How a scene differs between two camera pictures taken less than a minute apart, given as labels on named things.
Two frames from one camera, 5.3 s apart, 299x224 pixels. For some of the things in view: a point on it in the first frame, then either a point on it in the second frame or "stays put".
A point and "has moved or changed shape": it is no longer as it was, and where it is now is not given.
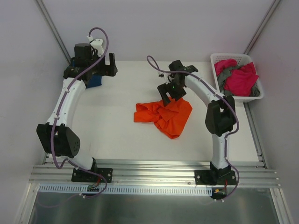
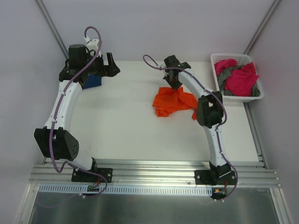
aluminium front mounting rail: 60,172 stays put
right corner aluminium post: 258,32 stays put
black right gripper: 172,91 -> 174,81
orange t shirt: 170,119 has moved or changed shape
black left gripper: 108,66 stays put
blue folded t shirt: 93,80 stays put
